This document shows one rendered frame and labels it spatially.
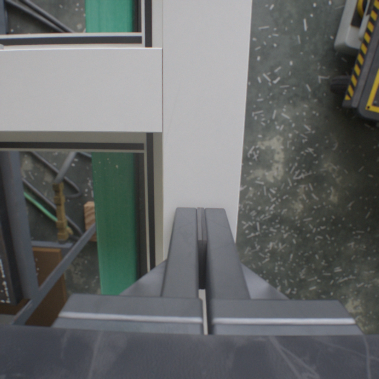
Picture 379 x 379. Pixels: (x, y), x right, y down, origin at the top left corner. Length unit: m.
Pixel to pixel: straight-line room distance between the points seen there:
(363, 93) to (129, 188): 0.75
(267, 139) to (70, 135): 0.96
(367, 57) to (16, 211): 0.92
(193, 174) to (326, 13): 1.11
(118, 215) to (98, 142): 0.07
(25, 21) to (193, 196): 1.18
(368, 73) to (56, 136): 0.80
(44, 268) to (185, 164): 0.95
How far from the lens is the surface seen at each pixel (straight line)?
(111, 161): 0.23
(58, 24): 0.97
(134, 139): 0.21
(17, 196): 0.67
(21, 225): 0.69
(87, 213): 1.19
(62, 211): 0.99
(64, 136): 0.23
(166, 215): 0.16
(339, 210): 1.32
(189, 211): 0.15
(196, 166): 0.15
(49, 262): 1.05
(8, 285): 0.74
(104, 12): 0.24
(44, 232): 1.38
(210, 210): 0.15
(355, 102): 0.88
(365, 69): 0.89
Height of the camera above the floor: 1.08
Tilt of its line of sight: 73 degrees down
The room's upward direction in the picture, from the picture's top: 177 degrees counter-clockwise
